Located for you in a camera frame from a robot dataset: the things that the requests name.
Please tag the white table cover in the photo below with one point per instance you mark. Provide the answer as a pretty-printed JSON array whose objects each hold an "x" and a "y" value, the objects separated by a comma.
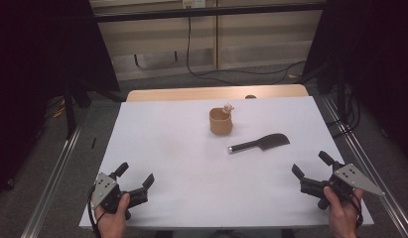
[{"x": 178, "y": 178}]

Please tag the wall power outlet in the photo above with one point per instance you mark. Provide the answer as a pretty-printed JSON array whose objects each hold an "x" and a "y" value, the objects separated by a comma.
[{"x": 193, "y": 3}]

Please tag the person's left hand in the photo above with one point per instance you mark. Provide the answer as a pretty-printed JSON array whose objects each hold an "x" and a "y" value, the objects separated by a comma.
[{"x": 113, "y": 221}]

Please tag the black cleaver knife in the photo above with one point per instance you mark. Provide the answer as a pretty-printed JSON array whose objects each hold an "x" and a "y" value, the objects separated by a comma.
[{"x": 261, "y": 142}]

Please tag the metal floor rail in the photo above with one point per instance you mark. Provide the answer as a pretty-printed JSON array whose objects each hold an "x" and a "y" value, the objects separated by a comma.
[
  {"x": 367, "y": 155},
  {"x": 56, "y": 175}
]

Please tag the person's right hand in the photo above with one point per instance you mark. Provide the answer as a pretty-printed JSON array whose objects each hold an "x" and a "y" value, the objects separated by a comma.
[{"x": 342, "y": 216}]

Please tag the black horizontal bar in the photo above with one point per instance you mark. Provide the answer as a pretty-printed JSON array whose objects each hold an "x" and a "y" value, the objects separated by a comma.
[{"x": 208, "y": 12}]

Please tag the small black floor object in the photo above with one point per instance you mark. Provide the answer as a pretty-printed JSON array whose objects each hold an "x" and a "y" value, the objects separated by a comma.
[{"x": 93, "y": 142}]

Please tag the tan cup with small figure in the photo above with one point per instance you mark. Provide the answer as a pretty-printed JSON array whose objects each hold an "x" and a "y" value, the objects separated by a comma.
[{"x": 220, "y": 123}]

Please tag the black curtain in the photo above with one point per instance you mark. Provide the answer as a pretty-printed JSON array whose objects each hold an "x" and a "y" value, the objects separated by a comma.
[
  {"x": 373, "y": 66},
  {"x": 42, "y": 66}
]

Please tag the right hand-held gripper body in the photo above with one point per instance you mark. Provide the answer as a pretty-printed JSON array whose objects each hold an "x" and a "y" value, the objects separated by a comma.
[{"x": 352, "y": 177}]

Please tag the black metal stand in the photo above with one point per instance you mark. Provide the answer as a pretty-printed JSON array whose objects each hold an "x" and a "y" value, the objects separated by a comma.
[
  {"x": 340, "y": 89},
  {"x": 69, "y": 109}
]

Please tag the small dark round object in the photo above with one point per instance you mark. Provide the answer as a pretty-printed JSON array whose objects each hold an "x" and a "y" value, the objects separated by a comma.
[{"x": 250, "y": 96}]

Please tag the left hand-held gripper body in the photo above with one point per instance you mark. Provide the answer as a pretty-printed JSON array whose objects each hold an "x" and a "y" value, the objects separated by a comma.
[{"x": 104, "y": 190}]

